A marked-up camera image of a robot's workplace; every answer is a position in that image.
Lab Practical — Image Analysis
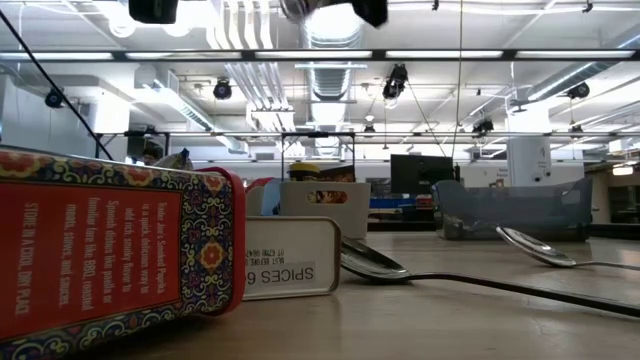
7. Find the orange foil pouch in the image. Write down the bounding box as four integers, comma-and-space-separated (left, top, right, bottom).
307, 165, 357, 205

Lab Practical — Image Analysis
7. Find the silver ventilation duct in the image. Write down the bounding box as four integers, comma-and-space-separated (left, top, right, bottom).
298, 0, 369, 161

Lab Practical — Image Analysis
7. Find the red snack packet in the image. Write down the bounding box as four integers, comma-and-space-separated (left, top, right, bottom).
244, 176, 277, 190

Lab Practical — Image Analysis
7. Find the grey plastic bin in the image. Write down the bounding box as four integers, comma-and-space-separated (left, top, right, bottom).
431, 177, 595, 243

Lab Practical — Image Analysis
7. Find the white column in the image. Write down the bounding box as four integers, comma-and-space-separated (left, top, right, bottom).
506, 135, 553, 187

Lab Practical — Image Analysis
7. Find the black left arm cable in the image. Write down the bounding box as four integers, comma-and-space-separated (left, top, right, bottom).
0, 8, 115, 162

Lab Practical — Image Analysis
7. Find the narrow white plastic bin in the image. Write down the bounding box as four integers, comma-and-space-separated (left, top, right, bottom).
278, 180, 373, 240

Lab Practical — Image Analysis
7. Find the black ceiling spotlight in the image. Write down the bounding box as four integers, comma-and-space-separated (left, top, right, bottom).
43, 87, 67, 110
471, 117, 496, 138
212, 77, 234, 101
381, 63, 410, 101
566, 81, 592, 101

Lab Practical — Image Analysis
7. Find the blue yellow ramen packet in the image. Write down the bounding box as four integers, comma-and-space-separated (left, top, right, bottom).
152, 147, 195, 172

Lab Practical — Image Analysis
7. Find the silver spice tin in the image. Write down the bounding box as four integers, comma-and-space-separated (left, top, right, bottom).
242, 215, 343, 302

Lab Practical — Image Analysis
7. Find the silver spoon red handle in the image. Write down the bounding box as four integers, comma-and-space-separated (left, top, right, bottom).
495, 225, 640, 273

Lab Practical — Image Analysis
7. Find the yellow-lid jar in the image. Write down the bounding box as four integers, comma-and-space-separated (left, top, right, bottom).
287, 161, 321, 183

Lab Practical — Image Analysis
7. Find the red patterned paprika tin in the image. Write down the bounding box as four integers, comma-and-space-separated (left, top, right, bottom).
0, 144, 248, 360

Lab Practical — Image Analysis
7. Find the person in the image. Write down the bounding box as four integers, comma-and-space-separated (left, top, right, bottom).
141, 140, 165, 167

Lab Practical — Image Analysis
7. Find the black horizontal crossbar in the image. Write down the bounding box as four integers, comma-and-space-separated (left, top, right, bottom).
0, 48, 640, 63

